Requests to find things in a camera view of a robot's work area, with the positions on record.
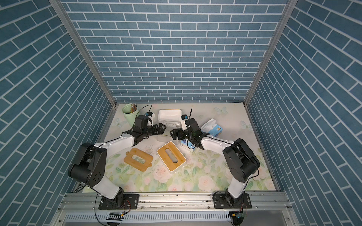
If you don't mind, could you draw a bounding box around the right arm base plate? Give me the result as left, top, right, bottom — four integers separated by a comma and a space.
212, 191, 252, 209

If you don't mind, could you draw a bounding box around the white plastic box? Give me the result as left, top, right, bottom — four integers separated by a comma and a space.
157, 109, 182, 129

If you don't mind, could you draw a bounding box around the bundle of coloured pencils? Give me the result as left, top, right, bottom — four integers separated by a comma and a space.
131, 103, 137, 113

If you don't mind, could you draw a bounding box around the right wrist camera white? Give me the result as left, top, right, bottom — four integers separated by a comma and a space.
181, 115, 189, 130

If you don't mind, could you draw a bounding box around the white box with bamboo lid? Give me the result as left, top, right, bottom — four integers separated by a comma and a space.
157, 141, 186, 173

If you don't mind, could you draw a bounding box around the clear plastic tissue box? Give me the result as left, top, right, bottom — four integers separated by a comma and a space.
156, 126, 180, 145

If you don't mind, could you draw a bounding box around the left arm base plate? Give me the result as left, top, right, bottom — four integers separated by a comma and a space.
99, 193, 140, 210

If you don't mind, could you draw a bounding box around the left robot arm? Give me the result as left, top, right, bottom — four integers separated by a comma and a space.
68, 115, 166, 209

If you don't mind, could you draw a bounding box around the bamboo lid with slot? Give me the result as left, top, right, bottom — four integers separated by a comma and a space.
123, 148, 153, 172

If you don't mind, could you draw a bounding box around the blue tissue pack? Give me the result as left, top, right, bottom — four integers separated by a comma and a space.
180, 139, 196, 152
201, 118, 223, 137

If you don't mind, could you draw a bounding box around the green pencil cup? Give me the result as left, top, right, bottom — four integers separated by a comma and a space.
122, 104, 139, 127

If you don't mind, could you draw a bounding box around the aluminium mounting rail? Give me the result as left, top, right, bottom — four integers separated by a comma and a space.
56, 191, 293, 212

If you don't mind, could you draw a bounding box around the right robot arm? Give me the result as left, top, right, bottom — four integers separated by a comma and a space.
170, 118, 260, 208

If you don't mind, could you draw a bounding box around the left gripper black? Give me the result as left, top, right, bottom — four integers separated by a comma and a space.
140, 123, 166, 137

